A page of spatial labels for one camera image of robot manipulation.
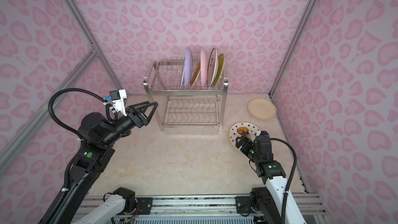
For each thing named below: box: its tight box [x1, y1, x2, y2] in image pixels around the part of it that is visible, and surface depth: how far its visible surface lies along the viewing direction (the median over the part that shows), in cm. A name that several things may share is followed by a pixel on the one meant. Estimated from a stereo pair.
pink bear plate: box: [200, 48, 208, 88], surface depth 72 cm
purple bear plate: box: [183, 46, 194, 88], surface depth 71 cm
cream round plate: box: [247, 97, 277, 121], surface depth 116 cm
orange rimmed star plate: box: [228, 121, 262, 151], surface depth 100 cm
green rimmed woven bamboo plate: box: [212, 53, 225, 88], surface depth 74 cm
